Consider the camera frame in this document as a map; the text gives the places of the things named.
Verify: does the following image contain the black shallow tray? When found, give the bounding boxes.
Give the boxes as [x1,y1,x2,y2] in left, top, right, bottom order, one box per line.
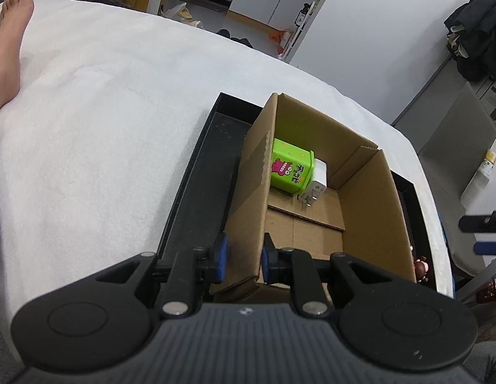
[156,91,436,292]

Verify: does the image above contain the person's bare foot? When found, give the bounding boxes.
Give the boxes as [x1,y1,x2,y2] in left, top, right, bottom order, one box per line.
[0,0,35,110]

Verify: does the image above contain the dark clothes pile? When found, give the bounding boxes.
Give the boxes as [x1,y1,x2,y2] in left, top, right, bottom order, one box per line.
[444,0,496,82]

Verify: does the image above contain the white fleece blanket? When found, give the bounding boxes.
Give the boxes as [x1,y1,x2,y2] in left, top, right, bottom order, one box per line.
[0,0,453,326]

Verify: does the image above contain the green cartoon tin box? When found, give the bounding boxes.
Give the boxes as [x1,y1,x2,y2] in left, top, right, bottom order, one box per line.
[271,139,315,196]

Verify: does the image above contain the brown pink figurine toy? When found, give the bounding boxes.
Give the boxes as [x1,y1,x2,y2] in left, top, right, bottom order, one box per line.
[414,256,429,283]

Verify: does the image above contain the white charger plug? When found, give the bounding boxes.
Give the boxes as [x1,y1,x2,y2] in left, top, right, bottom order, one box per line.
[298,159,327,206]

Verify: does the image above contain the brown cardboard box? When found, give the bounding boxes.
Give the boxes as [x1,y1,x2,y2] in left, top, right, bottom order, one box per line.
[211,94,415,302]

